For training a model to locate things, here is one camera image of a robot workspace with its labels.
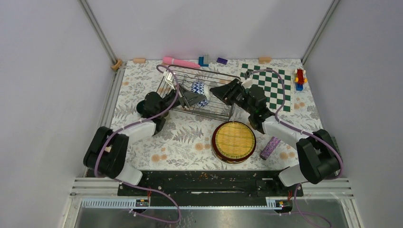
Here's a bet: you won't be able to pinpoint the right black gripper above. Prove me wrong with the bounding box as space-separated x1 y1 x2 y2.
210 78 255 115

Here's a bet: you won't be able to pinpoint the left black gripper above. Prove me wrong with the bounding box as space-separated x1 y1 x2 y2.
158 83 206 115

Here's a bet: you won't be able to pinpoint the blue white patterned bowl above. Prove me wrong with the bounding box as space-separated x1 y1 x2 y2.
191 81 211 108

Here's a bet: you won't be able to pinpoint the yellow woven bamboo tray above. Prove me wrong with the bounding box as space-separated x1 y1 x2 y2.
215 122 256 159

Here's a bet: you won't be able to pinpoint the beige plate dark red rim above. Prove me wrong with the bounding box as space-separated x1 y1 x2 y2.
211 121 257 164

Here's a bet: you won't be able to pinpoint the dark green mug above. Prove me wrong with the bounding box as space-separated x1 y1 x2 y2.
136 100 148 118

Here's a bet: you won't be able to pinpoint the mint green flower plate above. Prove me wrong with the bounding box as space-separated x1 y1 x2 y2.
212 152 249 165

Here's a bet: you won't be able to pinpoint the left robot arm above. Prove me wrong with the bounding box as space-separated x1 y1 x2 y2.
83 85 211 195

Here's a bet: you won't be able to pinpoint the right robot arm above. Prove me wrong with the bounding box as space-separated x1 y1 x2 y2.
210 79 343 196

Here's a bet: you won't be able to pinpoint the purple lego brick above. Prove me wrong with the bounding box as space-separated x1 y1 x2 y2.
216 57 228 65

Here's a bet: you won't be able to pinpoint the floral tablecloth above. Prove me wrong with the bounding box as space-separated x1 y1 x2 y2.
111 59 323 170

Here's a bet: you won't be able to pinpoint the blue grey lego bricks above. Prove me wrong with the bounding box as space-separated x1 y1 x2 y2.
198 55 210 67

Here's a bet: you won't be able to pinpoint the pink toy bat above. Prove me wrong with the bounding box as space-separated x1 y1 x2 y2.
163 57 201 68

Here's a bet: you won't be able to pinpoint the green white chessboard mat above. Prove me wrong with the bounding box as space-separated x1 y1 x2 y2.
239 62 295 114

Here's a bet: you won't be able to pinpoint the right wooden block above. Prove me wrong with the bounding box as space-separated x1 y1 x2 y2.
258 57 272 64

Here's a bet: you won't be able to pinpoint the left wooden block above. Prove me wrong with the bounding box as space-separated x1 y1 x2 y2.
133 58 146 64

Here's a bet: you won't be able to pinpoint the purple glitter tube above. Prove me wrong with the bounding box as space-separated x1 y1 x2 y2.
259 137 281 160

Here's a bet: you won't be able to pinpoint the red yellow blue lego toy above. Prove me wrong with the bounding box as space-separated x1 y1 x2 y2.
294 68 307 91

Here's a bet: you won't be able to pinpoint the corner wooden block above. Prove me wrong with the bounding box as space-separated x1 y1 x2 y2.
111 59 123 71

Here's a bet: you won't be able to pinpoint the grey lego baseplate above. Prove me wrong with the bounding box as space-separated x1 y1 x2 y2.
331 136 341 156

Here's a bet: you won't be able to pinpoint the black wire dish rack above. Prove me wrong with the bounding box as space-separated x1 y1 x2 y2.
168 65 241 122

